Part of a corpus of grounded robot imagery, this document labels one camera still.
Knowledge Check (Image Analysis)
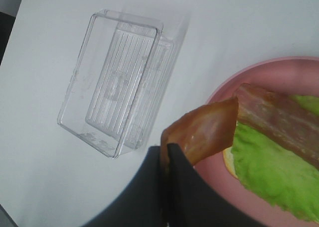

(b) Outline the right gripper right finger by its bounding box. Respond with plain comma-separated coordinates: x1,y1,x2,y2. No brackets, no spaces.
167,144,262,227

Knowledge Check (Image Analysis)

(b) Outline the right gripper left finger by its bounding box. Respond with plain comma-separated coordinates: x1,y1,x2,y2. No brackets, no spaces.
84,146,167,227

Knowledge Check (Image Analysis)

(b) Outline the bacon strip from tray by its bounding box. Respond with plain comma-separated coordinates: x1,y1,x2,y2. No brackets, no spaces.
233,84,319,167
160,98,239,174

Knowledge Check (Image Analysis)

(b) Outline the green lettuce leaf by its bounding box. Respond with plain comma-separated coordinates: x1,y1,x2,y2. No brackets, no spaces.
224,92,319,222

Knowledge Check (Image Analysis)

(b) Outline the bread slice from tray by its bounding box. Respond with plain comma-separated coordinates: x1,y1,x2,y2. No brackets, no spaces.
223,147,319,223

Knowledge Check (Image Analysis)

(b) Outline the clear plastic tray left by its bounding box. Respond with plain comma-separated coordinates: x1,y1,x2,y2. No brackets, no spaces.
57,9,188,159

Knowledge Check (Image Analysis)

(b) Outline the pink round plate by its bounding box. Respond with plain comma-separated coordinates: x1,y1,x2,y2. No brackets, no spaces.
195,56,319,227

